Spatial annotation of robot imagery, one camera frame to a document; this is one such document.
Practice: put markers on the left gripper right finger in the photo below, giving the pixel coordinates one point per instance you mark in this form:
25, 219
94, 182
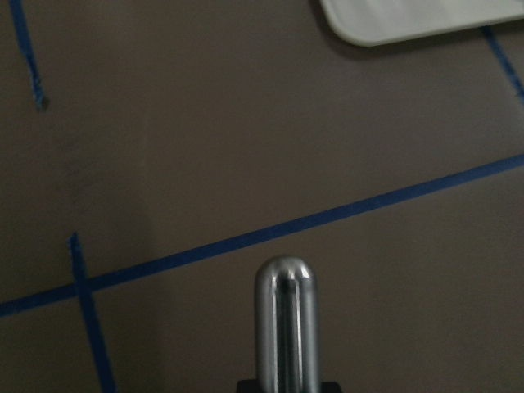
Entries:
330, 387

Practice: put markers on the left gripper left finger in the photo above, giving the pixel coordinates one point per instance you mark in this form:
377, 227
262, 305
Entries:
248, 386

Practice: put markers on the cream bear serving tray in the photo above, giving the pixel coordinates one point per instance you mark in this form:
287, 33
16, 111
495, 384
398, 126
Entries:
374, 23

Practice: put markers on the steel muddler black tip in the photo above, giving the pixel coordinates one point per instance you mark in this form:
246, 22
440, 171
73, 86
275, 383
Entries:
286, 326

